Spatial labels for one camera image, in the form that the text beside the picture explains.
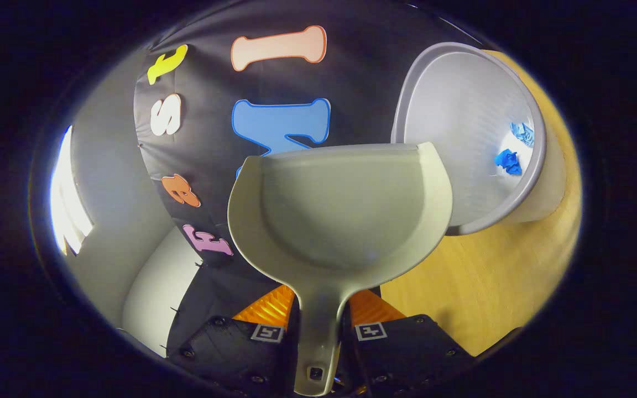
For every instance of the dark blue paper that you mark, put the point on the dark blue paper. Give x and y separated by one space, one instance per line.
509 162

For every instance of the white ribbed garbage bin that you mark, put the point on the white ribbed garbage bin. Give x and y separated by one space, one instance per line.
462 110

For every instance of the black backdrop cloth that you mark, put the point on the black backdrop cloth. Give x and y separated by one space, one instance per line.
208 138

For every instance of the white plastic dustpan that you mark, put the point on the white plastic dustpan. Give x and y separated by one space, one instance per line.
340 210

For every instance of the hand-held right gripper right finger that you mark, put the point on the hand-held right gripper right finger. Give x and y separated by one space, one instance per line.
407 354

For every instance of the light blue paper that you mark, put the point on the light blue paper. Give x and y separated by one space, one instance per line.
522 134

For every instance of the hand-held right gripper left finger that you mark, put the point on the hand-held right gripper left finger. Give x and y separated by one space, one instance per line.
224 348

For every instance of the ceiling light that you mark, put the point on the ceiling light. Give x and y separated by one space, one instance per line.
67 204

